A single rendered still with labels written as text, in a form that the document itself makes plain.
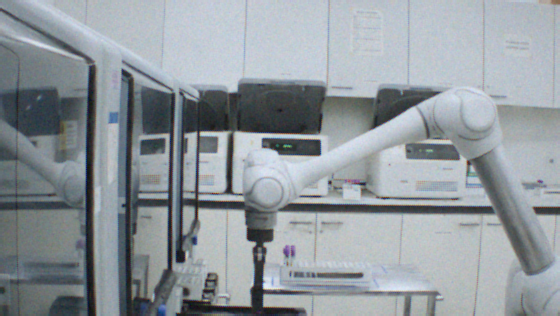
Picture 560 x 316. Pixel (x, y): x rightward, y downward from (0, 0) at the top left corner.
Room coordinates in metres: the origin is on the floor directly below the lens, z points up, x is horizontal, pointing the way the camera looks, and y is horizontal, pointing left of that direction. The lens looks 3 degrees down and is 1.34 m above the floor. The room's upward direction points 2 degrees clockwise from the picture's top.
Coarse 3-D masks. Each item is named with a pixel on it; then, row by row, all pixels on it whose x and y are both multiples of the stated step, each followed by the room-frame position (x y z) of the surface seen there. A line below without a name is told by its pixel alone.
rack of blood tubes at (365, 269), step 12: (300, 264) 2.36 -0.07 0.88; (312, 264) 2.37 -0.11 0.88; (324, 264) 2.38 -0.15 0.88; (336, 264) 2.38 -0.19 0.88; (348, 264) 2.38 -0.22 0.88; (360, 264) 2.39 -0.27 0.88; (288, 276) 2.32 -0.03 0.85; (300, 276) 2.35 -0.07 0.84; (312, 276) 2.36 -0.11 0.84; (324, 276) 2.42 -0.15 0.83; (336, 276) 2.42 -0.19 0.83; (348, 276) 2.42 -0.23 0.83; (360, 276) 2.42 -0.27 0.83
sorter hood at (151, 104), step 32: (128, 64) 1.63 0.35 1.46; (128, 96) 1.04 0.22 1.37; (160, 96) 1.40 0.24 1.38; (128, 128) 1.04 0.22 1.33; (160, 128) 1.42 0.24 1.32; (128, 160) 1.04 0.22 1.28; (160, 160) 1.43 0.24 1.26; (128, 192) 1.04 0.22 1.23; (160, 192) 1.44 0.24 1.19; (128, 224) 1.04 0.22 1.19; (160, 224) 1.44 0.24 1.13; (128, 256) 1.04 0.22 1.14; (160, 256) 1.44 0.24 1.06; (128, 288) 1.04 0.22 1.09; (160, 288) 1.44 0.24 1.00
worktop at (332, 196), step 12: (204, 192) 4.39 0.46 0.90; (228, 192) 4.46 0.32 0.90; (336, 192) 4.65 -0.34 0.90; (372, 204) 4.28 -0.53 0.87; (384, 204) 4.29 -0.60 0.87; (396, 204) 4.29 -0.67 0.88; (408, 204) 4.29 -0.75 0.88; (420, 204) 4.29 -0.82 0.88; (432, 204) 4.30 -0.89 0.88; (444, 204) 4.30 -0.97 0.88; (456, 204) 4.30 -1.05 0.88; (468, 204) 4.31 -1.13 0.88; (480, 204) 4.31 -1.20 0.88; (540, 204) 4.33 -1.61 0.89; (552, 204) 4.33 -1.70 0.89
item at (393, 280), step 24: (264, 264) 2.65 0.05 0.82; (384, 264) 2.70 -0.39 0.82; (408, 264) 2.70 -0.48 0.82; (264, 288) 2.26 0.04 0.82; (288, 288) 2.27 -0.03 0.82; (312, 288) 2.28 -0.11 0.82; (336, 288) 2.29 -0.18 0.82; (360, 288) 2.29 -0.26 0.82; (384, 288) 2.29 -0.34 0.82; (408, 288) 2.29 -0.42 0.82; (432, 288) 2.29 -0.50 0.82; (408, 312) 2.69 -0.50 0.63; (432, 312) 2.27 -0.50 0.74
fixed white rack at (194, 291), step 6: (180, 276) 2.17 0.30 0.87; (180, 282) 2.10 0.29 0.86; (186, 282) 2.10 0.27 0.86; (192, 282) 2.10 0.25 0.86; (198, 282) 2.11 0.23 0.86; (192, 288) 2.08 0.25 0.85; (198, 288) 2.08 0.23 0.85; (186, 294) 2.17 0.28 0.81; (192, 294) 2.08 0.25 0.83; (198, 294) 2.08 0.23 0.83
